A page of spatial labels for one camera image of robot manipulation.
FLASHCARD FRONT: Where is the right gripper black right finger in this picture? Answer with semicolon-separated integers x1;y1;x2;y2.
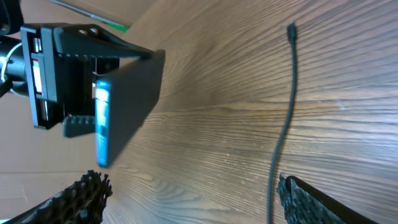
277;175;376;224

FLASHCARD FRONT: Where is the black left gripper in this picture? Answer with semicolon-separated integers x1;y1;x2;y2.
21;23;153;138

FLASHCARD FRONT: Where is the black USB charging cable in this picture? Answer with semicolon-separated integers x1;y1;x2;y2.
266;21;298;224

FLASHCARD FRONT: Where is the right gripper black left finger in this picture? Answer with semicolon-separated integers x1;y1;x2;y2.
7;170;113;224

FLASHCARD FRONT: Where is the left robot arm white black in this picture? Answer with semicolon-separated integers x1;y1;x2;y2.
1;0;153;138

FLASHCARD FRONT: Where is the black smartphone blue screen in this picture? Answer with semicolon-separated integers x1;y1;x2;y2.
95;50;165;168

